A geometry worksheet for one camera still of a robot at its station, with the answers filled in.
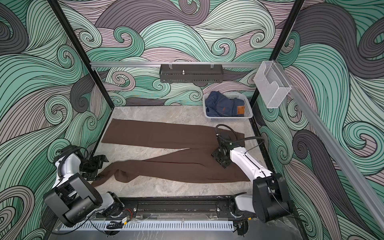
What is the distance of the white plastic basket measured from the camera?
1057 millimetres

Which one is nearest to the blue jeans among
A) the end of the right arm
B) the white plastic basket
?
the white plastic basket

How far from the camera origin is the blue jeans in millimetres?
1099

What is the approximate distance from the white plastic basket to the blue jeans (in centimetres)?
1

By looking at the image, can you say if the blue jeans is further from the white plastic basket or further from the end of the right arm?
the end of the right arm
